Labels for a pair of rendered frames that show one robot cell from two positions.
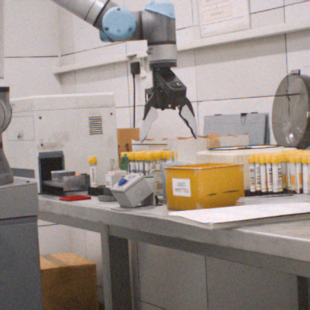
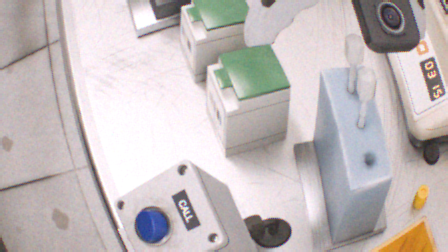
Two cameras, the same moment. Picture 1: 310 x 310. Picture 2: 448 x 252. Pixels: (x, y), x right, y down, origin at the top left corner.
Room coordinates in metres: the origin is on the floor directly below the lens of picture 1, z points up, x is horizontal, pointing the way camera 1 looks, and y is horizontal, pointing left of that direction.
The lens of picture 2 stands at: (1.74, -0.02, 1.64)
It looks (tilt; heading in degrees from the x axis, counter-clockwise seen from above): 57 degrees down; 7
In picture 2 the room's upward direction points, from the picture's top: 2 degrees clockwise
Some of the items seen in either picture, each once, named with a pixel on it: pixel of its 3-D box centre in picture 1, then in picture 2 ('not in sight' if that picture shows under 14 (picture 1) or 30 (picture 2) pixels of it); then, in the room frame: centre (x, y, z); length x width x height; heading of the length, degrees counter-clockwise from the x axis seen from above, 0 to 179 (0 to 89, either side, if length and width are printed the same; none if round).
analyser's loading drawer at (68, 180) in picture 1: (61, 179); not in sight; (2.62, 0.27, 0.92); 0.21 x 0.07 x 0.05; 28
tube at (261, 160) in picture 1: (263, 177); not in sight; (2.09, -0.27, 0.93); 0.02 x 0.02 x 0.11
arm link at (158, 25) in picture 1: (159, 23); not in sight; (2.24, -0.04, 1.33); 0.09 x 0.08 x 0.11; 90
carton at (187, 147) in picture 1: (190, 160); not in sight; (2.71, -0.12, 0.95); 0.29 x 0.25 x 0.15; 118
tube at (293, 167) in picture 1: (293, 177); not in sight; (2.03, -0.33, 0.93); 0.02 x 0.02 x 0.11
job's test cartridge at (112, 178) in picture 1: (116, 183); not in sight; (2.36, 0.09, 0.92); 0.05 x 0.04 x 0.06; 118
